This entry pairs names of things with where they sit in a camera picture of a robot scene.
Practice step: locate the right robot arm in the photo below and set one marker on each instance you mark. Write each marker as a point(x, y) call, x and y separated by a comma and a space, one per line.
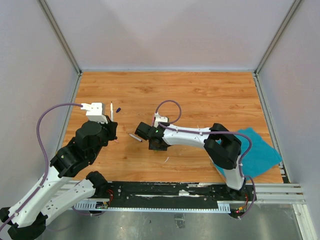
point(225, 149)

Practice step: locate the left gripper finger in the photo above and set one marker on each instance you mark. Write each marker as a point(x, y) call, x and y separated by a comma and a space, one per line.
point(112, 135)
point(112, 125)

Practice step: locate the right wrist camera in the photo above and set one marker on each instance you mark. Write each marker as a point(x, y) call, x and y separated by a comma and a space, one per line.
point(159, 119)

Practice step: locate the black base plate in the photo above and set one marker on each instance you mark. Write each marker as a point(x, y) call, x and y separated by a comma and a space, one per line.
point(182, 194)

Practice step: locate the white grey pen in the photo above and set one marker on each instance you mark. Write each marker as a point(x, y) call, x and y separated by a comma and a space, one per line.
point(135, 137)

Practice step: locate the teal cloth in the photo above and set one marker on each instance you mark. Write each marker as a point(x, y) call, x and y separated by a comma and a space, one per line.
point(261, 157)

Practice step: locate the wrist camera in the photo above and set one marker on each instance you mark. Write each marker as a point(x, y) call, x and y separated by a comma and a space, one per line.
point(159, 119)
point(95, 112)

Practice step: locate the purple pen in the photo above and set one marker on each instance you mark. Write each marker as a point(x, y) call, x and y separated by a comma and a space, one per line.
point(153, 120)

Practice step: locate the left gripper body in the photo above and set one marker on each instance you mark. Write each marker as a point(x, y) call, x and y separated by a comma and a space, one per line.
point(104, 135)

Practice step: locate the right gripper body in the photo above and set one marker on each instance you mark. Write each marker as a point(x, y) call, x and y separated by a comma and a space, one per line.
point(152, 147)

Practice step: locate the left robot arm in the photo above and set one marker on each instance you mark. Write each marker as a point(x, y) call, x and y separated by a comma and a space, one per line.
point(29, 218)

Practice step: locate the white cable duct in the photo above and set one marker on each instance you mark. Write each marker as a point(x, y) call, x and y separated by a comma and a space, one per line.
point(99, 206)

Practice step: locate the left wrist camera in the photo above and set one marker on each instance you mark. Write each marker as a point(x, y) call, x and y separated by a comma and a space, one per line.
point(95, 112)

